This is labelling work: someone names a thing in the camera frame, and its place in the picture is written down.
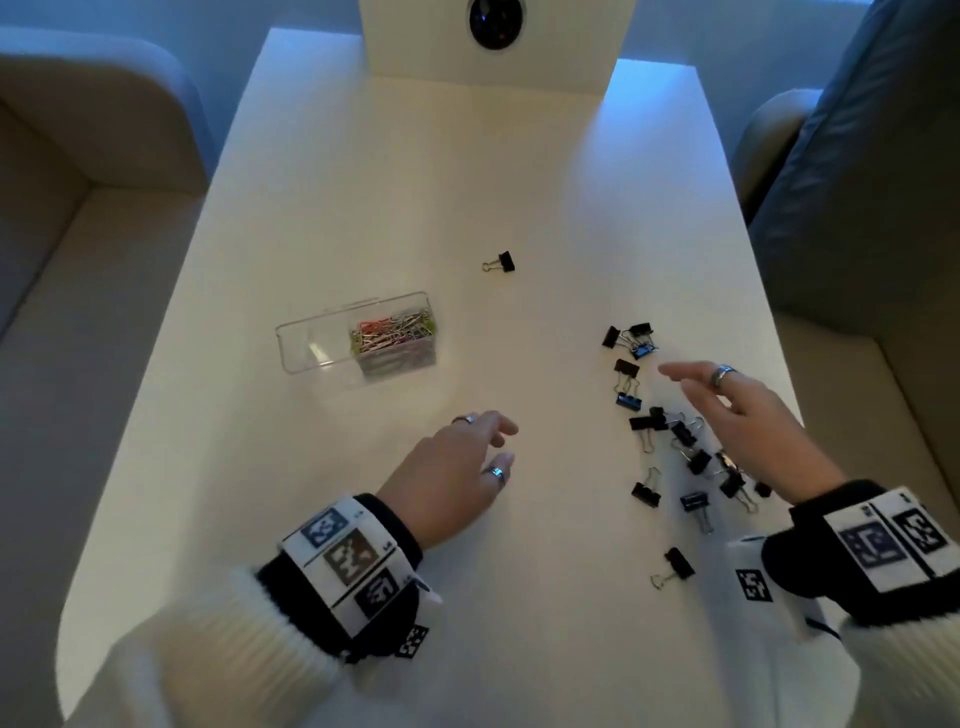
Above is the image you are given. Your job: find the long beige sofa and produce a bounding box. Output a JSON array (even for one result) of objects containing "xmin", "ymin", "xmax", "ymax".
[{"xmin": 0, "ymin": 26, "xmax": 219, "ymax": 728}]

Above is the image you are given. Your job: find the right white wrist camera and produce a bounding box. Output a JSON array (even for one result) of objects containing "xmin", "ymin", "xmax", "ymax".
[{"xmin": 723, "ymin": 533, "xmax": 841, "ymax": 643}]

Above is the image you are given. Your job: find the group of black binder clips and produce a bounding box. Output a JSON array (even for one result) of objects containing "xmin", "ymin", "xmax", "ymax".
[{"xmin": 601, "ymin": 322, "xmax": 774, "ymax": 592}]

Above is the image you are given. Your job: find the person's left hand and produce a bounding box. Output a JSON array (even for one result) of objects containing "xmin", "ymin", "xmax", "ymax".
[{"xmin": 374, "ymin": 410, "xmax": 520, "ymax": 553}]

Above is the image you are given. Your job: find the person's left forearm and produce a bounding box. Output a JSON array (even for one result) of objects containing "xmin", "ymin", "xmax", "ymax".
[{"xmin": 63, "ymin": 566, "xmax": 346, "ymax": 728}]

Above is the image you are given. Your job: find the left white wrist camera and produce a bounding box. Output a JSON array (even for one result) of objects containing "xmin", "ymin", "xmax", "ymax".
[{"xmin": 393, "ymin": 622, "xmax": 433, "ymax": 663}]

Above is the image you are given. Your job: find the marker wristband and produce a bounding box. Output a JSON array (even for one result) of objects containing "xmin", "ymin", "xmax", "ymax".
[
  {"xmin": 256, "ymin": 493, "xmax": 444, "ymax": 665},
  {"xmin": 761, "ymin": 479, "xmax": 960, "ymax": 628}
]

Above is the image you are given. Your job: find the right marker wristband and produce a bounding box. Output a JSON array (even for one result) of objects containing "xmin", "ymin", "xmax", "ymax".
[{"xmin": 761, "ymin": 479, "xmax": 960, "ymax": 628}]

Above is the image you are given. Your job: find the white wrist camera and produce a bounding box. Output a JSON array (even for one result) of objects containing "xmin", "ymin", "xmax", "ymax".
[
  {"xmin": 393, "ymin": 622, "xmax": 433, "ymax": 663},
  {"xmin": 723, "ymin": 533, "xmax": 841, "ymax": 643}
]

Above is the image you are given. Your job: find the transparent box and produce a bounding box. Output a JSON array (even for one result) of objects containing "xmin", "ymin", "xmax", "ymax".
[{"xmin": 275, "ymin": 290, "xmax": 439, "ymax": 385}]

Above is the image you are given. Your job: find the silver-rimmed round socket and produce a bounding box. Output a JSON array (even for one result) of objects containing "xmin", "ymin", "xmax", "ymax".
[{"xmin": 468, "ymin": 0, "xmax": 526, "ymax": 52}]

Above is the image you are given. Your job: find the person's right hand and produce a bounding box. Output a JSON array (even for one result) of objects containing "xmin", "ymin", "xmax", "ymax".
[{"xmin": 657, "ymin": 361, "xmax": 849, "ymax": 505}]

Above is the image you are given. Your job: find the left marker wristband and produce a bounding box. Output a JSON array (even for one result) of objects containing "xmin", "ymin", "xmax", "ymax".
[{"xmin": 256, "ymin": 493, "xmax": 444, "ymax": 665}]

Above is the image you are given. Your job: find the white socket panel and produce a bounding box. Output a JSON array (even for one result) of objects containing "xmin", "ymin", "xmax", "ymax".
[{"xmin": 358, "ymin": 0, "xmax": 639, "ymax": 97}]

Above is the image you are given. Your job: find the pile of coloured paper clips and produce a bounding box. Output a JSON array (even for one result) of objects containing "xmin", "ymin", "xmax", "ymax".
[{"xmin": 348, "ymin": 308, "xmax": 438, "ymax": 376}]

